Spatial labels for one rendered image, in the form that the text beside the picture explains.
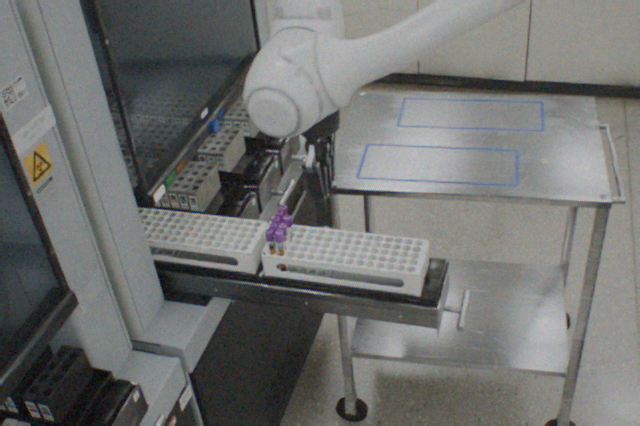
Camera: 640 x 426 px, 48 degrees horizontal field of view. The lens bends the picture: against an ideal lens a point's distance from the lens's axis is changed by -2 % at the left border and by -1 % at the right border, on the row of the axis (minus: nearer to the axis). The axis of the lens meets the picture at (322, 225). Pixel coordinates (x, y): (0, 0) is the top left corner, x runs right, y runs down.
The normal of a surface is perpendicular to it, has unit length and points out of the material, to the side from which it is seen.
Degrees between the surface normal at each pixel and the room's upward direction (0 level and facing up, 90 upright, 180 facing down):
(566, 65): 90
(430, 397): 0
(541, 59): 90
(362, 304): 90
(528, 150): 0
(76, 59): 90
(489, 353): 0
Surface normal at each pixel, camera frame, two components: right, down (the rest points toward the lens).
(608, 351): -0.08, -0.79
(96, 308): 0.96, 0.11
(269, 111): -0.32, 0.64
